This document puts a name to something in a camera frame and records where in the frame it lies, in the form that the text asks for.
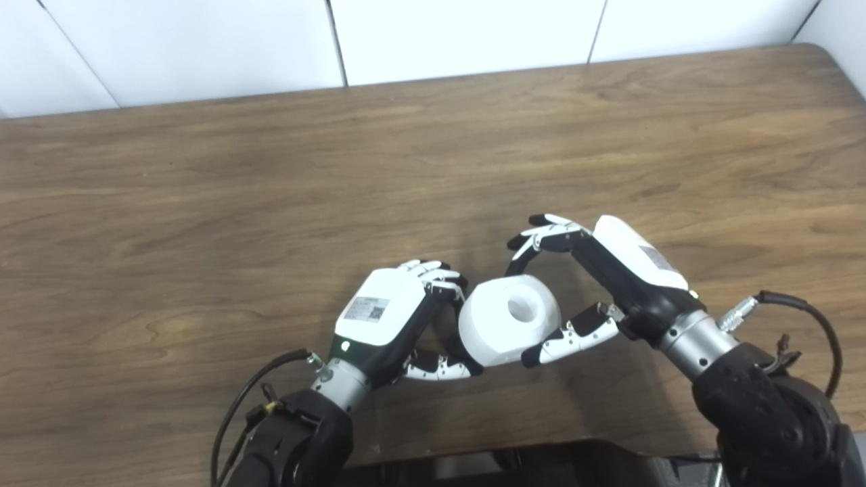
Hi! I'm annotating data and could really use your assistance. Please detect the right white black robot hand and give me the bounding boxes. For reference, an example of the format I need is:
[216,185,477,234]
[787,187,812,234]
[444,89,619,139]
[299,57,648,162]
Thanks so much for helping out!
[507,214,708,368]

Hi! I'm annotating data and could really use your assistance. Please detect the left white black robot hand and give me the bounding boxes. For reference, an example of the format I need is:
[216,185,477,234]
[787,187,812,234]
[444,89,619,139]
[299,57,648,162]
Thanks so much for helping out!
[334,260,482,390]

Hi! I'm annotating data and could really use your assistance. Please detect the round white plastic piece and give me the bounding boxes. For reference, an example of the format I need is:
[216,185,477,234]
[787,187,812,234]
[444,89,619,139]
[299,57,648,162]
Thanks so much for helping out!
[458,274,562,368]

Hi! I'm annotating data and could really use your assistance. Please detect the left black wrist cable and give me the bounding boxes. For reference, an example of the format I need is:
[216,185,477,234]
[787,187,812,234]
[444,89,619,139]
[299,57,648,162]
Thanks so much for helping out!
[210,348,324,487]

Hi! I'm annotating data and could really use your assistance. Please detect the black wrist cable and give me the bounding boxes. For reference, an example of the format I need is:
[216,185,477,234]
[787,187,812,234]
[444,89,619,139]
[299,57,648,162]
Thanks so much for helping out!
[210,348,324,487]
[719,290,844,400]

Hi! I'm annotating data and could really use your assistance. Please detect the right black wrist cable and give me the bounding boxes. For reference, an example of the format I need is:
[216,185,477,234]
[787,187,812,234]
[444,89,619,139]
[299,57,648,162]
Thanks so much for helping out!
[719,290,844,400]

